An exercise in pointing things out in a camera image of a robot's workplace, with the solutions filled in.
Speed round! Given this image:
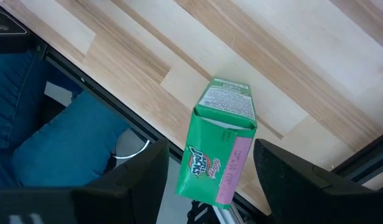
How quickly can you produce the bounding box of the green Apple Jacks cereal box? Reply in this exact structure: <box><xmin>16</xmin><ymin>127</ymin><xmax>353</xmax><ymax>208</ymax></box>
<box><xmin>175</xmin><ymin>77</ymin><xmax>258</xmax><ymax>210</ymax></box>

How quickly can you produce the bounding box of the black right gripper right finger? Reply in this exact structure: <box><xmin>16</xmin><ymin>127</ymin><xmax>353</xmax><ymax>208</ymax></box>
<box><xmin>252</xmin><ymin>138</ymin><xmax>383</xmax><ymax>224</ymax></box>

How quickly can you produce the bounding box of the person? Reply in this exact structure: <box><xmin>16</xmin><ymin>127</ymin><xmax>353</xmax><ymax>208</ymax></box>
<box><xmin>0</xmin><ymin>51</ymin><xmax>132</xmax><ymax>187</ymax></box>

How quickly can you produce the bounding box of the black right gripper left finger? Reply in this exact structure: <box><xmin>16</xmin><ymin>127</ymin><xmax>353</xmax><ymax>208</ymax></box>
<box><xmin>72</xmin><ymin>138</ymin><xmax>170</xmax><ymax>224</ymax></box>

